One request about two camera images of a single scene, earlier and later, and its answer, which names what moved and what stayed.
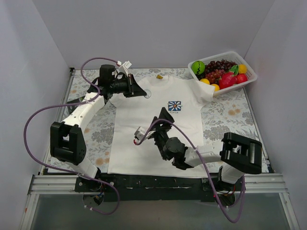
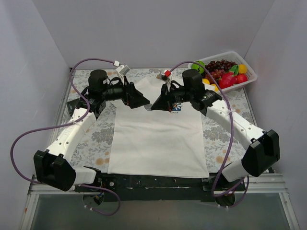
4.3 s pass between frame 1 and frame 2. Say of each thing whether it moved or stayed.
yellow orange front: stayed
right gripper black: moved
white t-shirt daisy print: stayed
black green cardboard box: stayed
